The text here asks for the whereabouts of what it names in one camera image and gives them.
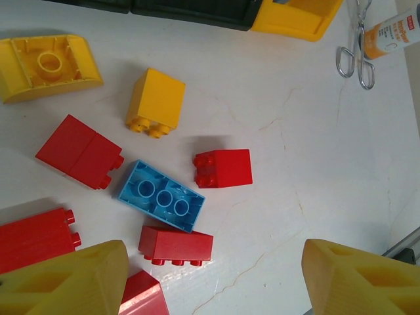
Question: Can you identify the yellow tall square lego brick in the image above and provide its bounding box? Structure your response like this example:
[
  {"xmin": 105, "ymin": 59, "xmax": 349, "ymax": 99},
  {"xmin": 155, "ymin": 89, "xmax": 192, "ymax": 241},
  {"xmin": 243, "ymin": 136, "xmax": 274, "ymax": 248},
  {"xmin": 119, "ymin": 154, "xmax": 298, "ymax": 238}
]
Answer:
[{"xmin": 125, "ymin": 67, "xmax": 187, "ymax": 139}]

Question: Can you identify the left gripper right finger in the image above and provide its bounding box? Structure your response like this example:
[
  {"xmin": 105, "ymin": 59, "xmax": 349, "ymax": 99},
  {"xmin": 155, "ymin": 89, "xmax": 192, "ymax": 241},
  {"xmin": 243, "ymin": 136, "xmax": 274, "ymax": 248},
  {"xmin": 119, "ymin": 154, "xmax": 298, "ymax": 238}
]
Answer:
[{"xmin": 301, "ymin": 238, "xmax": 420, "ymax": 315}]

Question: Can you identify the yellow curved lego brick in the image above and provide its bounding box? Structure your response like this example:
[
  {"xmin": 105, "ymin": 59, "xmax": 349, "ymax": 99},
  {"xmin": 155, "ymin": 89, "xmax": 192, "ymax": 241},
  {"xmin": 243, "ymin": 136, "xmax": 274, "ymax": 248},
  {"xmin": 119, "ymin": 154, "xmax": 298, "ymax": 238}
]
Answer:
[{"xmin": 0, "ymin": 33, "xmax": 105, "ymax": 105}]

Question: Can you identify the red square lego brick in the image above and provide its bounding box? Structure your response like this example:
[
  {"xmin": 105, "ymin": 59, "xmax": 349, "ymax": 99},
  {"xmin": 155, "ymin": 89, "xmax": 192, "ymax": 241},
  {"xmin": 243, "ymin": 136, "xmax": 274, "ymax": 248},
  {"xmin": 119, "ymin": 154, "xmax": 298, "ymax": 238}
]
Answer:
[
  {"xmin": 192, "ymin": 148, "xmax": 254, "ymax": 189},
  {"xmin": 117, "ymin": 269, "xmax": 171, "ymax": 315}
]

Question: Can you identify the metal wire clip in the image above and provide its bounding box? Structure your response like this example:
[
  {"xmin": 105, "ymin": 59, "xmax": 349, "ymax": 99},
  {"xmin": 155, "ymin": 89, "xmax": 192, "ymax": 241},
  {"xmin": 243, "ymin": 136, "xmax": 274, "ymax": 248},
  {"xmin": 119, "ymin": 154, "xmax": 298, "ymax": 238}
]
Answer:
[{"xmin": 335, "ymin": 0, "xmax": 376, "ymax": 91}]

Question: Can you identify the white orange labelled bottle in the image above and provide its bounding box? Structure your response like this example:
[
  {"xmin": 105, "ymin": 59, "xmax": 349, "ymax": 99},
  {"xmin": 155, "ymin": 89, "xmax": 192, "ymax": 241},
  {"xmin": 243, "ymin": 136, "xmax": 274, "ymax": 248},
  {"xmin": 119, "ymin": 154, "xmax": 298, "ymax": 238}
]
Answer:
[{"xmin": 363, "ymin": 5, "xmax": 420, "ymax": 61}]

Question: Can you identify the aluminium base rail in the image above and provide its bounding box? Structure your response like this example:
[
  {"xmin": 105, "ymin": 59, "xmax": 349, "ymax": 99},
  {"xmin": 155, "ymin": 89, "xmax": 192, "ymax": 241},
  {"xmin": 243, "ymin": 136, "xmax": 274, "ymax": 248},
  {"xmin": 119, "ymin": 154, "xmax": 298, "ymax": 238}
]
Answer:
[{"xmin": 381, "ymin": 225, "xmax": 420, "ymax": 263}]

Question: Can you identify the red tall lego brick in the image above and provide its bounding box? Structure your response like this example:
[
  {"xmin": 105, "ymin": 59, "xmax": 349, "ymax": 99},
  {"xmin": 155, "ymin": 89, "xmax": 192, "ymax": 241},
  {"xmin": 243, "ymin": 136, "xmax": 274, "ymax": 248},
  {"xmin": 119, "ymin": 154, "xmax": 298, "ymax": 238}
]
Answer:
[{"xmin": 0, "ymin": 207, "xmax": 83, "ymax": 275}]

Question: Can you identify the red long lego brick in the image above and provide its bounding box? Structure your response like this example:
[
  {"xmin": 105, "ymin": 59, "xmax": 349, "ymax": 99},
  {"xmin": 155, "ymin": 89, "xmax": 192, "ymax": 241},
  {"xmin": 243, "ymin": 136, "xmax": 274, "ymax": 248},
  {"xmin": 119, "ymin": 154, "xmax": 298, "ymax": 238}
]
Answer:
[{"xmin": 137, "ymin": 224, "xmax": 215, "ymax": 267}]

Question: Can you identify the blue long lego brick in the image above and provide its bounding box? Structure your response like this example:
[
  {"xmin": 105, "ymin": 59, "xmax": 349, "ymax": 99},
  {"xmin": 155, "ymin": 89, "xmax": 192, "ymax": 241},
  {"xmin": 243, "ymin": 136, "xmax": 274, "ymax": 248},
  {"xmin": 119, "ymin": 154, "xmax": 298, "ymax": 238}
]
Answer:
[{"xmin": 116, "ymin": 159, "xmax": 207, "ymax": 234}]

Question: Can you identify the black plastic bin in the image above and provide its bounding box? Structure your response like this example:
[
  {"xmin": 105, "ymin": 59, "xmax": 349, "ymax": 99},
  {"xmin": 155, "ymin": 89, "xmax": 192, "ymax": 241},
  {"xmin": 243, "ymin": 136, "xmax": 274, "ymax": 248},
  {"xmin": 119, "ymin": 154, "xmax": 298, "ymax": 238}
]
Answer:
[{"xmin": 130, "ymin": 0, "xmax": 263, "ymax": 32}]

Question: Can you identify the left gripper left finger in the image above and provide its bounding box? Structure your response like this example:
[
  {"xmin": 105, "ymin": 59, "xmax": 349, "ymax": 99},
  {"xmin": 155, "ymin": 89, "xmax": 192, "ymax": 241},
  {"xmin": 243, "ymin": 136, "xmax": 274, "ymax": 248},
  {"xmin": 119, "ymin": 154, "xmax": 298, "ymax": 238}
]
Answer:
[{"xmin": 0, "ymin": 239, "xmax": 129, "ymax": 315}]

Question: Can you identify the yellow plastic bin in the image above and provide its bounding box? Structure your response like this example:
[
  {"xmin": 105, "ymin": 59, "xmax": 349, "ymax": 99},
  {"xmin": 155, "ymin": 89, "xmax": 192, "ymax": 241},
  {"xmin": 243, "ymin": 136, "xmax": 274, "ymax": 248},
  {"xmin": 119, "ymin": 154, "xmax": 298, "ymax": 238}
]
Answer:
[{"xmin": 250, "ymin": 0, "xmax": 345, "ymax": 43}]

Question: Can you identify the red double-stacked lego brick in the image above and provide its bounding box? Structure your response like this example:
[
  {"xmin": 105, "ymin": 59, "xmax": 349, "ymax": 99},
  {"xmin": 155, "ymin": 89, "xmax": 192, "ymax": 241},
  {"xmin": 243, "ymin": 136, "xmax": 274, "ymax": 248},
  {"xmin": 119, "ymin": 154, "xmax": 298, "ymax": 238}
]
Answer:
[{"xmin": 35, "ymin": 114, "xmax": 126, "ymax": 191}]

